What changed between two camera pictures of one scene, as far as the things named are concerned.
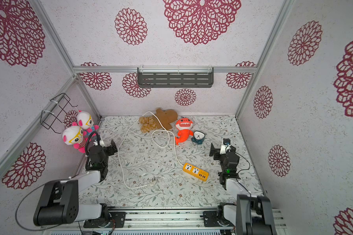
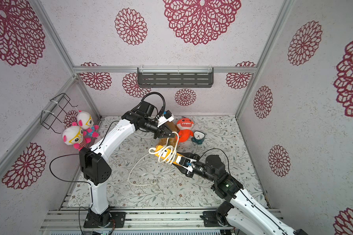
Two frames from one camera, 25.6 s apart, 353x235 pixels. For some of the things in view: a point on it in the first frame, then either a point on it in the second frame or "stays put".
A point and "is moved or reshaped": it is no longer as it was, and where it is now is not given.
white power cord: (154, 143) is moved or reshaped
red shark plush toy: (184, 126) stays put
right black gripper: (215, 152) -> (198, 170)
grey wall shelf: (156, 77) stays put
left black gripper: (110, 149) -> (163, 131)
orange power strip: (195, 172) is moved or reshaped
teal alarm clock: (198, 137) stays put
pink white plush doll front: (74, 135) stays put
